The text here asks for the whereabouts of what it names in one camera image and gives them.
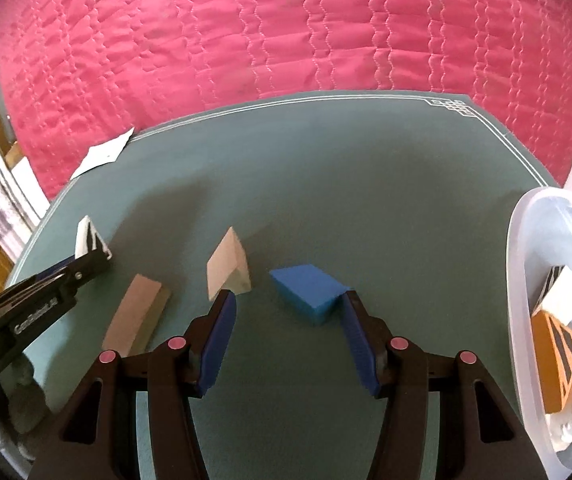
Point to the green mat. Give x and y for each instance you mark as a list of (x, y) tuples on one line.
[(341, 180)]

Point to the small light wooden block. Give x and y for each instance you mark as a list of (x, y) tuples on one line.
[(563, 295)]

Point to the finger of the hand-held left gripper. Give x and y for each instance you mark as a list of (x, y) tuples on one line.
[(56, 267), (88, 266)]

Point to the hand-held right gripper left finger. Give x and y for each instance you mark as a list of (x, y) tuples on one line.
[(218, 340)]

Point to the red quilted blanket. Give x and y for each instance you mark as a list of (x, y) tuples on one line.
[(291, 25)]

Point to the light wooden board block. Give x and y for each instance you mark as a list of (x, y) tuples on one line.
[(223, 265)]

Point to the white paper sheet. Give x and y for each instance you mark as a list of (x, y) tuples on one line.
[(101, 157)]

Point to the clear plastic storage bin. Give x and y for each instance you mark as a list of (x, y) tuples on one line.
[(541, 230)]

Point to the orange striped box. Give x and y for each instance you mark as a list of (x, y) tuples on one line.
[(551, 360)]

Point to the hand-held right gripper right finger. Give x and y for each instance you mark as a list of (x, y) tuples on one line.
[(361, 345)]

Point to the tan wooden block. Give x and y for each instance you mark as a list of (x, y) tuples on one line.
[(133, 315)]

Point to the blue block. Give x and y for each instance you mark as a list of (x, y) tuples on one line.
[(306, 287)]

